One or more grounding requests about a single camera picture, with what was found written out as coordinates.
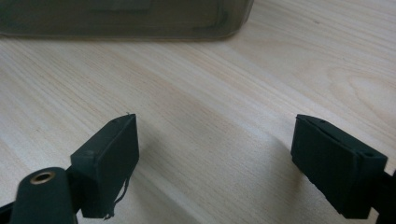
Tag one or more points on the grey translucent plastic container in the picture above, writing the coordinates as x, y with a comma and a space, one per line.
118, 18

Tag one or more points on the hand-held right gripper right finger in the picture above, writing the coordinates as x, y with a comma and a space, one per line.
336, 165

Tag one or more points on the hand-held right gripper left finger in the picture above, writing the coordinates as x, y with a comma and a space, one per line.
106, 168

